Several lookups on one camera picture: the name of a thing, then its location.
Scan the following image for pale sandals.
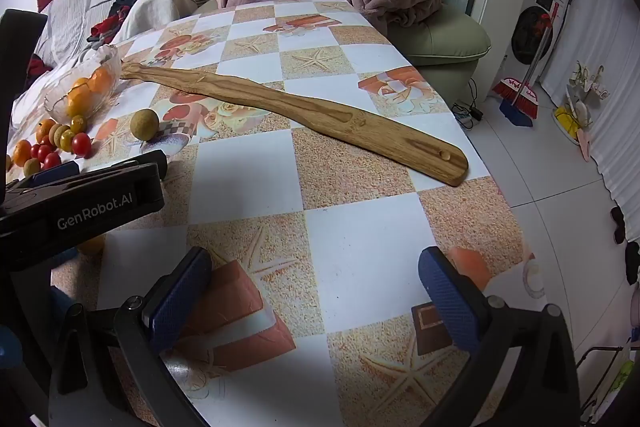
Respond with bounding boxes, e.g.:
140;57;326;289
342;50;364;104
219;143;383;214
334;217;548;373
567;62;611;102

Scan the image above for white curtain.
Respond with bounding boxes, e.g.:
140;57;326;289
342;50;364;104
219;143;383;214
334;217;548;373
565;0;640;308

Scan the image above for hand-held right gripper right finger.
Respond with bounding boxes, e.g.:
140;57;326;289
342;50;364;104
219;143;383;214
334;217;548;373
419;247;583;427

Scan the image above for green sofa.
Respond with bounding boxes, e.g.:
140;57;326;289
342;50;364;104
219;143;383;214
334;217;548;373
387;4;493;105

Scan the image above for white washing machine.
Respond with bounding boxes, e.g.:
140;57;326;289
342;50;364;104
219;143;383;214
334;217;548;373
505;0;571;80

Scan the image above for checkered printed tablecloth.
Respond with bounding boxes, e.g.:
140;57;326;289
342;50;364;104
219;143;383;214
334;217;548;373
10;0;538;427

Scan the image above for brown longan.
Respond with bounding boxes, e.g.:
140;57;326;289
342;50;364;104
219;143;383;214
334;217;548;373
130;108;161;140

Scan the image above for blue dustpan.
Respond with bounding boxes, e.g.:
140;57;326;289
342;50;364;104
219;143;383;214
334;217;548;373
500;99;534;128

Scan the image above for metal wire rack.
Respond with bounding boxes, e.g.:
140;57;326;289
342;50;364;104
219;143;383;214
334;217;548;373
575;344;626;413

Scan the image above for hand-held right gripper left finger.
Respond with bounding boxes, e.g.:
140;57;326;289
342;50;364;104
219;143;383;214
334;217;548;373
50;247;213;427

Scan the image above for clear glass bowl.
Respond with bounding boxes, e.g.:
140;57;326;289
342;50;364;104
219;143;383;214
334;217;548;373
44;44;123;125

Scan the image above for pink slipper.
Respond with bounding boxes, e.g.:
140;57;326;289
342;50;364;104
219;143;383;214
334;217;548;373
576;129;594;162

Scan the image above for black shoe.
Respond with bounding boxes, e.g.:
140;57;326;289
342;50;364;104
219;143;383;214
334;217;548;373
610;206;629;246
625;241;640;286

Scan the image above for white quilt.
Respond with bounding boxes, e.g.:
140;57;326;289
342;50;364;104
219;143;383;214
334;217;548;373
10;0;213;122

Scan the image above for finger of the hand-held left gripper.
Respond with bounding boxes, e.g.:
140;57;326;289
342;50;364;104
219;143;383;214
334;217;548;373
97;150;168;182
20;161;81;188

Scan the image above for power strip with cable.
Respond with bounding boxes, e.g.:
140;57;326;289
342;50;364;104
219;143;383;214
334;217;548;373
452;79;486;128

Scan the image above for yellow plastic item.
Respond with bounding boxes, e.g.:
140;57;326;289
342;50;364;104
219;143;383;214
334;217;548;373
554;107;581;138

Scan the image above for long wooden stick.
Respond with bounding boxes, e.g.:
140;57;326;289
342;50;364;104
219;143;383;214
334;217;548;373
120;62;470;186

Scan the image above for red broom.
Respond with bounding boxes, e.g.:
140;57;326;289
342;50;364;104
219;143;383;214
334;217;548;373
492;4;561;120

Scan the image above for red and black garment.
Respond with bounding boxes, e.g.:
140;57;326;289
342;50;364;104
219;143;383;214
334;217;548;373
87;12;131;45

